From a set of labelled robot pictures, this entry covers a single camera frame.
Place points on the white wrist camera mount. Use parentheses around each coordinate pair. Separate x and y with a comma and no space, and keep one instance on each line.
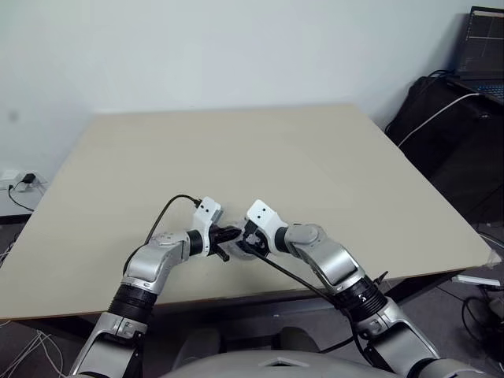
(206,214)
(264,216)

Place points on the clear tape on table corner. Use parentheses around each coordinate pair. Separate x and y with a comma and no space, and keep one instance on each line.
(494,258)

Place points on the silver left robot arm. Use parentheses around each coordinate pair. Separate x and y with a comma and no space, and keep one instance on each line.
(147,264)

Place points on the white floor power strip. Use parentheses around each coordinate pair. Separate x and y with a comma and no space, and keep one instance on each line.
(476,279)

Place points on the white wall power strip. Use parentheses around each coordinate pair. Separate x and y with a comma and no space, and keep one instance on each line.
(10,182)

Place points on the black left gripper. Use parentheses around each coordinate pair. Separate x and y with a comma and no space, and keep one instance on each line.
(216,238)

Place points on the black plug adapter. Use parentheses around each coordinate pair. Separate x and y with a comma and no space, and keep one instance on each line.
(29,179)

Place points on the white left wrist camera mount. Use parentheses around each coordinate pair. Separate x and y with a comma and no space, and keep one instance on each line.
(206,214)

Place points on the open black laptop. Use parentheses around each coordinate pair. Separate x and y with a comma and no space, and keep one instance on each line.
(478,47)

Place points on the large black bag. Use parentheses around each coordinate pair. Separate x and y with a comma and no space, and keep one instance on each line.
(453,149)

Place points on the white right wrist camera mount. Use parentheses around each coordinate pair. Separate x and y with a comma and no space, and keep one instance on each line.
(264,216)

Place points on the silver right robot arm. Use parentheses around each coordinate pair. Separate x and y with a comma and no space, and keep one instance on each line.
(334,260)

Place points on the grey robot torso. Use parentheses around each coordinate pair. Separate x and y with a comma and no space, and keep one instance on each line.
(275,364)

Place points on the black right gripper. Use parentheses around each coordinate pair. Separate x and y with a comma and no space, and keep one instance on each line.
(256,238)

